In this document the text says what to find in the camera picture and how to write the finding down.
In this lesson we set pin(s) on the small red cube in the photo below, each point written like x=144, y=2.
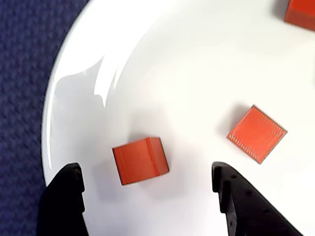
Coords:
x=140, y=161
x=257, y=134
x=300, y=12

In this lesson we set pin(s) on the white round plate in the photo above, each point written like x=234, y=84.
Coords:
x=184, y=73

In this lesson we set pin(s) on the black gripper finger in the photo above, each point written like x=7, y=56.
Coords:
x=246, y=211
x=61, y=204

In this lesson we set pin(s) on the blue woven table cloth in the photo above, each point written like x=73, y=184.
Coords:
x=19, y=98

